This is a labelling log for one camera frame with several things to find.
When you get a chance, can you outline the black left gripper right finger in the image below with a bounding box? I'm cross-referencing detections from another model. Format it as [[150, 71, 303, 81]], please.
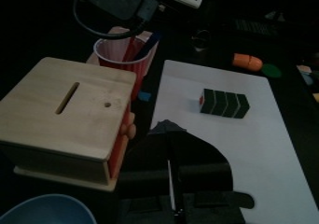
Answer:
[[167, 119, 255, 224]]

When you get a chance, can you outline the green toy food piece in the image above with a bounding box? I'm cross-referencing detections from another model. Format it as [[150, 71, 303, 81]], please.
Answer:
[[260, 63, 283, 79]]

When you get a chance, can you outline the orange toy food piece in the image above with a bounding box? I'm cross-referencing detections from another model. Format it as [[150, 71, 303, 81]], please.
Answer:
[[232, 52, 264, 72]]

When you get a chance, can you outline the black round canister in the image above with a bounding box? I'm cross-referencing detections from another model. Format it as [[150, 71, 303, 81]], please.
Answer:
[[191, 29, 212, 52]]

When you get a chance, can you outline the blue stick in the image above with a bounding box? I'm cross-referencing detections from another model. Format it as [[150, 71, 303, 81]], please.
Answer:
[[131, 31, 162, 63]]

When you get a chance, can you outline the dark green toy sushi roll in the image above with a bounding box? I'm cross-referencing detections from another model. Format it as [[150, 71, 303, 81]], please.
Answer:
[[198, 88, 251, 119]]

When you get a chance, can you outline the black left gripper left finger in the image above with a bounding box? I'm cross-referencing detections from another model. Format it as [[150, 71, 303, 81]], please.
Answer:
[[118, 119, 178, 224]]

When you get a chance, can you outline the red toy knife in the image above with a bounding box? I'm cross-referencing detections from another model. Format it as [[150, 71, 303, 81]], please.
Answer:
[[122, 36, 138, 63]]

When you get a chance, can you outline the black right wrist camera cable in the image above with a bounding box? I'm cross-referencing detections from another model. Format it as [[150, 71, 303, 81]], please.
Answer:
[[72, 0, 160, 39]]

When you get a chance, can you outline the small blue cube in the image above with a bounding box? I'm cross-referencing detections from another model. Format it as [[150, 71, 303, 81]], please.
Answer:
[[138, 91, 152, 103]]

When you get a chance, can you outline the white cutting board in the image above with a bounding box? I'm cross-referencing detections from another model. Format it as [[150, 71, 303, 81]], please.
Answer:
[[148, 59, 319, 224]]

